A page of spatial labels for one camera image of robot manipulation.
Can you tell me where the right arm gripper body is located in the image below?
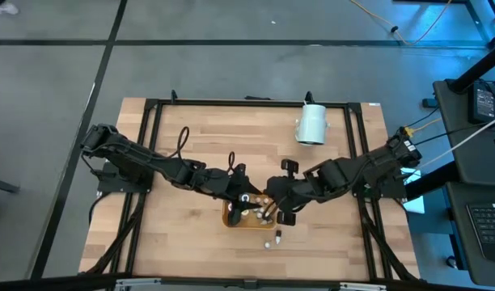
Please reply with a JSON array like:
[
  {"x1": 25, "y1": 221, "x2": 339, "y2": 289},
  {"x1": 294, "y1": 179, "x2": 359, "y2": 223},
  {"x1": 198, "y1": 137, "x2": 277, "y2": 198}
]
[{"x1": 264, "y1": 175, "x2": 314, "y2": 214}]

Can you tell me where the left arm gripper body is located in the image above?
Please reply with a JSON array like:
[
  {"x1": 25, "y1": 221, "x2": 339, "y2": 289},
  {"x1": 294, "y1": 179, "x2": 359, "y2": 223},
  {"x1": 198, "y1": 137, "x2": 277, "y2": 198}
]
[{"x1": 208, "y1": 167, "x2": 245, "y2": 203}]

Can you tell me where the yellow plastic bin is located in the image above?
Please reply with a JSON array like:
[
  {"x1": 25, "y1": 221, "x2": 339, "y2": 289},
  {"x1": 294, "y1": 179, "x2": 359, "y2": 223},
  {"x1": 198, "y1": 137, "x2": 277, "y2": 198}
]
[{"x1": 222, "y1": 192, "x2": 279, "y2": 231}]

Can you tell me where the white cylindrical projector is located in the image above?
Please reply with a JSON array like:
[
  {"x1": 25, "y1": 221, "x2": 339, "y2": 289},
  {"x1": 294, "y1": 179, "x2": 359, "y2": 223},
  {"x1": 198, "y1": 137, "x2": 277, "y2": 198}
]
[{"x1": 294, "y1": 103, "x2": 330, "y2": 146}]

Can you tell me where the light blue sheet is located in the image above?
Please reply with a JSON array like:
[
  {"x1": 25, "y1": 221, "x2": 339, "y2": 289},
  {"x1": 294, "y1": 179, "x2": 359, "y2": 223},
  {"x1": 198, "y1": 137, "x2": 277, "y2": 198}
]
[{"x1": 400, "y1": 167, "x2": 426, "y2": 215}]

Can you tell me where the black diagonal bar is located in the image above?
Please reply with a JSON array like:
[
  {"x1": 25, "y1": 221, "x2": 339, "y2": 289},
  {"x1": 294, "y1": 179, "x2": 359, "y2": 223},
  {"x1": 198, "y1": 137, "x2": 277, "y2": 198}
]
[
  {"x1": 404, "y1": 160, "x2": 462, "y2": 202},
  {"x1": 448, "y1": 50, "x2": 495, "y2": 95}
]

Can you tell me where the black desk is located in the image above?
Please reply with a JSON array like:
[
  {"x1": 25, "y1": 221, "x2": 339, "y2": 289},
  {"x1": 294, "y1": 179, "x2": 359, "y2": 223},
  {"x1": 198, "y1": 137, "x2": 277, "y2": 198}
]
[
  {"x1": 444, "y1": 180, "x2": 495, "y2": 289},
  {"x1": 432, "y1": 78, "x2": 495, "y2": 188}
]

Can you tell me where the black horizontal beam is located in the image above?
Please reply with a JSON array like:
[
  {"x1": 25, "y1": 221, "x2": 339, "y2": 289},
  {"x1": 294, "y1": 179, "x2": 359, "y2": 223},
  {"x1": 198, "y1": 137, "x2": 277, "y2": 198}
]
[{"x1": 0, "y1": 272, "x2": 495, "y2": 291}]

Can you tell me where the black power adapter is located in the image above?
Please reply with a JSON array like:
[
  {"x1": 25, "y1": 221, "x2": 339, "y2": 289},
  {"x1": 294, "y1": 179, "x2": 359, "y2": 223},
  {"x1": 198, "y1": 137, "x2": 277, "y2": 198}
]
[{"x1": 467, "y1": 82, "x2": 495, "y2": 124}]

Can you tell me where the dark metal leg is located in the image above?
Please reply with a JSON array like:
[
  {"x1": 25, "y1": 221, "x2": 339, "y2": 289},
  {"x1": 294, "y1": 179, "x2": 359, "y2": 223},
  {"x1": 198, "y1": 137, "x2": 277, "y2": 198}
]
[{"x1": 0, "y1": 175, "x2": 21, "y2": 196}]

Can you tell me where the person's shoe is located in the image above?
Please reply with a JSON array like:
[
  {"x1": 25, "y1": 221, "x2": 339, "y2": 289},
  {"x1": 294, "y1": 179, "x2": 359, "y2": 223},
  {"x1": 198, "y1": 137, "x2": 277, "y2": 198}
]
[{"x1": 0, "y1": 0, "x2": 20, "y2": 16}]

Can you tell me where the black aluminium table frame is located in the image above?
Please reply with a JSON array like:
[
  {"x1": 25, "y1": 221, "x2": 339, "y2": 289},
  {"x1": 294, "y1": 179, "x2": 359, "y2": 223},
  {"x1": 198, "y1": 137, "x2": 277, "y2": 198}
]
[{"x1": 79, "y1": 89, "x2": 421, "y2": 284}]

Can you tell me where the yellow extension cord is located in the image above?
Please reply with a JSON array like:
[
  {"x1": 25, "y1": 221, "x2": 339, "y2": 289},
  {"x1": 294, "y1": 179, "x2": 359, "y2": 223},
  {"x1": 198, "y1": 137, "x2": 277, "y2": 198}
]
[{"x1": 348, "y1": 0, "x2": 453, "y2": 46}]

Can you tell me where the white cable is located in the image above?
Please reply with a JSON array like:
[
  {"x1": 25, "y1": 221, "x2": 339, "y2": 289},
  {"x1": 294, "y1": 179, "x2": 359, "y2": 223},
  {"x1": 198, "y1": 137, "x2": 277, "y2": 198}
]
[{"x1": 419, "y1": 112, "x2": 495, "y2": 169}]

